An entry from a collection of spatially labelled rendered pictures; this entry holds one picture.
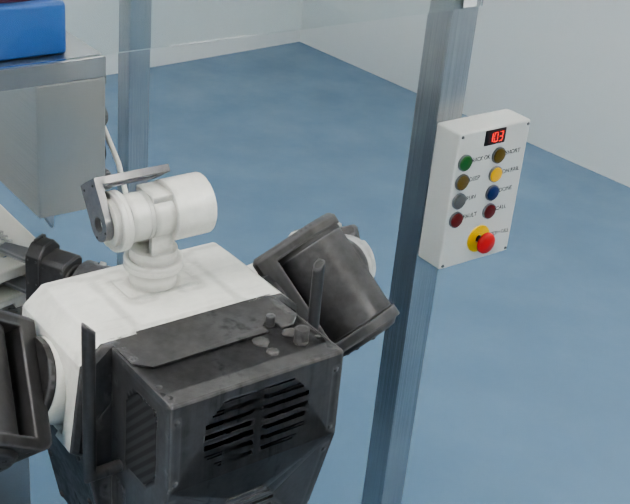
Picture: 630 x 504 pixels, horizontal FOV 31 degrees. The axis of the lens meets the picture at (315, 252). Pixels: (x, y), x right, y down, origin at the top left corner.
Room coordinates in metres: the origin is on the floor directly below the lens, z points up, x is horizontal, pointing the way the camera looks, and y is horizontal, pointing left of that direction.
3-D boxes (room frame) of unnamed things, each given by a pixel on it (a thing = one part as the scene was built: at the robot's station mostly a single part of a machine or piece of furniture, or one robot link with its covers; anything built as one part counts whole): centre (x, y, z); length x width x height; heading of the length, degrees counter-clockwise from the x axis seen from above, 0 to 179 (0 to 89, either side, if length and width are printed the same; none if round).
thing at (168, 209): (1.06, 0.17, 1.36); 0.10 x 0.07 x 0.09; 129
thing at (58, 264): (1.46, 0.36, 1.04); 0.12 x 0.10 x 0.13; 71
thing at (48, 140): (1.56, 0.42, 1.25); 0.22 x 0.11 x 0.20; 39
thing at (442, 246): (1.86, -0.27, 1.08); 0.17 x 0.06 x 0.26; 129
